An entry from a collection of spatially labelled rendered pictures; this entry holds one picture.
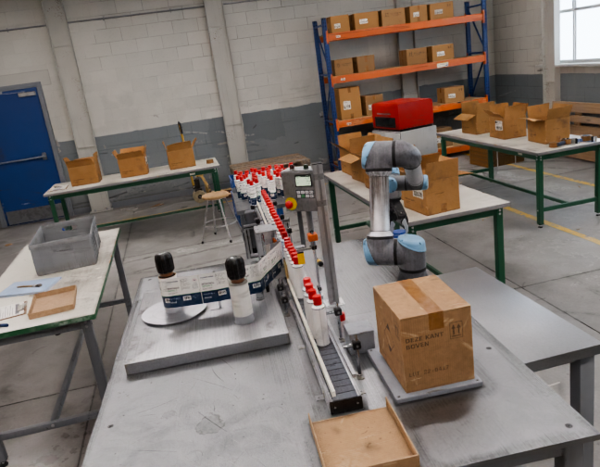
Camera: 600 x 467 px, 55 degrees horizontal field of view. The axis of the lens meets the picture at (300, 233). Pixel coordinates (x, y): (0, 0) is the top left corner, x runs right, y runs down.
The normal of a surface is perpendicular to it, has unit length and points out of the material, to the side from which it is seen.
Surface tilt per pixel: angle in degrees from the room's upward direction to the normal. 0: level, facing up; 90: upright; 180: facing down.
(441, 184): 91
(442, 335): 90
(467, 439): 0
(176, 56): 90
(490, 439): 0
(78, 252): 90
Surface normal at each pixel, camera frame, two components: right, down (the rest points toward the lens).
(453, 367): 0.16, 0.26
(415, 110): 0.41, 0.21
